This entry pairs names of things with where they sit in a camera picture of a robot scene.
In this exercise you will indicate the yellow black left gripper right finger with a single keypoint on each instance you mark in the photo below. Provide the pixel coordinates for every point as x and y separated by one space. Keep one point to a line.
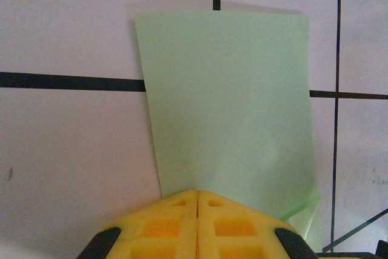
248 228

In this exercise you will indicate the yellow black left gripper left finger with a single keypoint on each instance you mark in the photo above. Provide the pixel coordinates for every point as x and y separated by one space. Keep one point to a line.
145 228

